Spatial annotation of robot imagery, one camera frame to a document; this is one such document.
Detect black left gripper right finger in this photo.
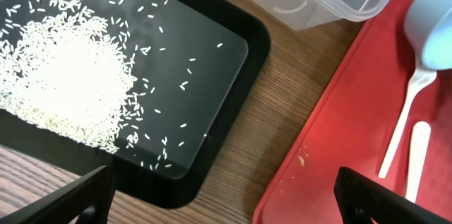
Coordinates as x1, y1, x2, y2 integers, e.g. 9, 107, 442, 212
334, 167, 448, 224

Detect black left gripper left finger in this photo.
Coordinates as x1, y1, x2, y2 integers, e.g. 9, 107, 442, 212
1, 166, 115, 224

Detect white plastic spoon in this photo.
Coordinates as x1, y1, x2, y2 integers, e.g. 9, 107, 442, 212
405, 121, 432, 203

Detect light blue bowl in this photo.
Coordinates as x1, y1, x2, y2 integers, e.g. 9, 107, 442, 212
404, 0, 451, 71

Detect black food waste bin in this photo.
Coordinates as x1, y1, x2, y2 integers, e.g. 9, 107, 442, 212
1, 0, 270, 208

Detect red plastic tray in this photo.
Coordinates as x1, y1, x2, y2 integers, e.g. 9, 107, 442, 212
252, 0, 451, 223

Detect white plastic fork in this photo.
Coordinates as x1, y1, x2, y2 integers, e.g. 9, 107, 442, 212
378, 60, 437, 179

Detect white rice grains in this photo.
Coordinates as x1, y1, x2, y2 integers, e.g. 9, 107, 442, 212
1, 0, 140, 154

